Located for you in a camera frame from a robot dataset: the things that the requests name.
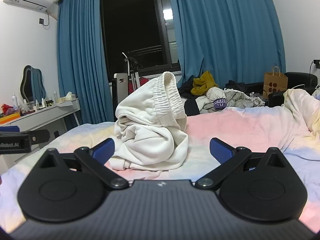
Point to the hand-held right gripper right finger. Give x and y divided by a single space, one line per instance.
220 150

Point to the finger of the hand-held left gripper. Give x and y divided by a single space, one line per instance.
37 137

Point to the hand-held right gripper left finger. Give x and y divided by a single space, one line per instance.
103 150

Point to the white striped pants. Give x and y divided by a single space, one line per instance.
145 140

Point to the black clothes pile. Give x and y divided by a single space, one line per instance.
191 107

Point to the white vanity desk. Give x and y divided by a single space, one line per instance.
42 117

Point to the orange box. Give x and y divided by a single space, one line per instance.
10 118

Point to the pastel rainbow blanket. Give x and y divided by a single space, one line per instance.
237 123

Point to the white spray bottle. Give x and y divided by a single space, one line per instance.
14 102

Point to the tissue box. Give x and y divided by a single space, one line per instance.
69 97

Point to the grey and white jacket pile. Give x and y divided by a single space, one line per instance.
232 100

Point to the wavy black-framed mirror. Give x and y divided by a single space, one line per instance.
31 82

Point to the white folding rack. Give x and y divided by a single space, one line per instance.
120 85

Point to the mustard yellow garment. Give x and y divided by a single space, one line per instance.
203 82

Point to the red bag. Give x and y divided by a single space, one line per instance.
142 81

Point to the brown paper bag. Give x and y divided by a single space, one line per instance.
275 82

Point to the black chair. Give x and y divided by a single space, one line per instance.
300 81

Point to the dark window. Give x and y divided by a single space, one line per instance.
132 25

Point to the wall outlet with black plug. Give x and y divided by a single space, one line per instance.
317 63

